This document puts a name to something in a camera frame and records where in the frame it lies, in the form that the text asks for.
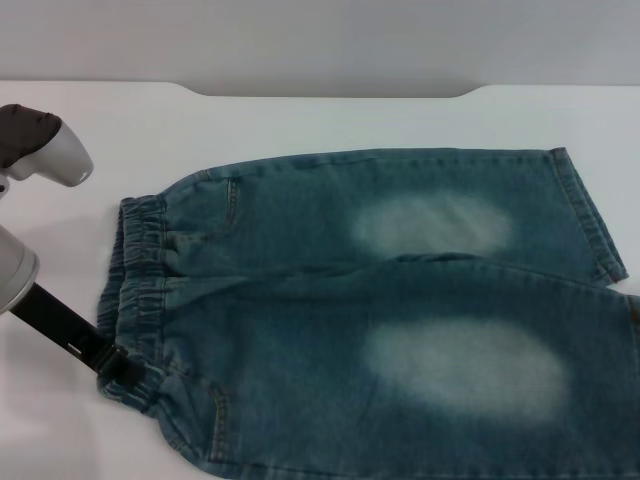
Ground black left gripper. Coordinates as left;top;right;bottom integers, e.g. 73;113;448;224
9;282;152;395

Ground blue denim shorts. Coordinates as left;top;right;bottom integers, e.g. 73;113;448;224
96;146;640;480

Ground dark brown arm sleeve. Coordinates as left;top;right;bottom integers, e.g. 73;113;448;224
0;103;64;171

